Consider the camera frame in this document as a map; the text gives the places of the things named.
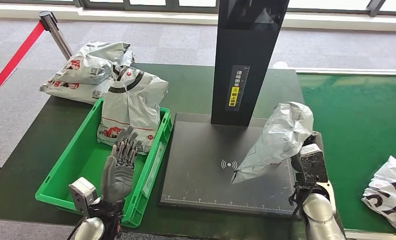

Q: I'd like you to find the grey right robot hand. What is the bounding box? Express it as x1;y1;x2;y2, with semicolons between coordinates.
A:
290;131;322;174

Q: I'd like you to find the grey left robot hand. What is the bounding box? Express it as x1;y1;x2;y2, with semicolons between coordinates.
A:
100;125;142;204

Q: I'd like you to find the white parcel red logo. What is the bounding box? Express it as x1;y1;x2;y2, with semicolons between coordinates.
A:
231;101;315;185

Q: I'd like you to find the grey parcel black print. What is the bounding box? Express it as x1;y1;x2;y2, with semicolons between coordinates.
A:
96;64;170;156

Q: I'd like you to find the black inbound scanner machine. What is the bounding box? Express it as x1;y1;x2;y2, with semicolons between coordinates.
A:
159;0;300;219

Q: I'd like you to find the flat grey parcel bag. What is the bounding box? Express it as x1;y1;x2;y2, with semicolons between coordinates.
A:
39;52;135;105

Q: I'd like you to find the white parcel black lettering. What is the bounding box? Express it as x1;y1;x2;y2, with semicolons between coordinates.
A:
361;155;396;238

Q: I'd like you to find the crumpled grey parcel bag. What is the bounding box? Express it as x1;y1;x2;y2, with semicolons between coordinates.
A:
53;41;135;86

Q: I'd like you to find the red barrier belt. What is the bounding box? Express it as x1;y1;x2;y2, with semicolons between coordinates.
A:
0;21;45;104

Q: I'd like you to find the green plastic crate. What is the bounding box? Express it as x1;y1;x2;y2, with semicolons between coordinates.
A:
34;98;173;229

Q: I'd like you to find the yellow black scanner label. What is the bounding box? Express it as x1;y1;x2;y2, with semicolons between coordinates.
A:
225;65;251;112

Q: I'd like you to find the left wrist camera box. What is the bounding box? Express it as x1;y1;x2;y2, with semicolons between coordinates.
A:
68;177;98;216

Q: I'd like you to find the white conveyor side rail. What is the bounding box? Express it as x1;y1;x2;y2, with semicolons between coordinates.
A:
272;61;396;76
345;229;396;240

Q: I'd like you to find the silver stanchion post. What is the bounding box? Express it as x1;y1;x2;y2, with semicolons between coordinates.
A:
38;10;73;61

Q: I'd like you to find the dark window frame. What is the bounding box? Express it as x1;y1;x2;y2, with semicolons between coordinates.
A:
0;0;396;17

